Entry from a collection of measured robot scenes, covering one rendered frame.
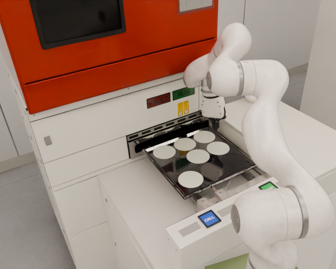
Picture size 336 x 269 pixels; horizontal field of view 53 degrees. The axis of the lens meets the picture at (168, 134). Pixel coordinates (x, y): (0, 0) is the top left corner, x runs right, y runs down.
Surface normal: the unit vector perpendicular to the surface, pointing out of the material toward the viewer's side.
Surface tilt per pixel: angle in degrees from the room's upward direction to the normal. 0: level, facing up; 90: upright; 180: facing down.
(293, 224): 66
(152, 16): 90
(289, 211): 38
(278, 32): 90
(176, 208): 0
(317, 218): 57
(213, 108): 90
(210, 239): 90
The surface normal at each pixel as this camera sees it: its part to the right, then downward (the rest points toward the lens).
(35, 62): 0.50, 0.47
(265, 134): -0.26, -0.37
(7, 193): -0.05, -0.83
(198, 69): -0.57, 0.09
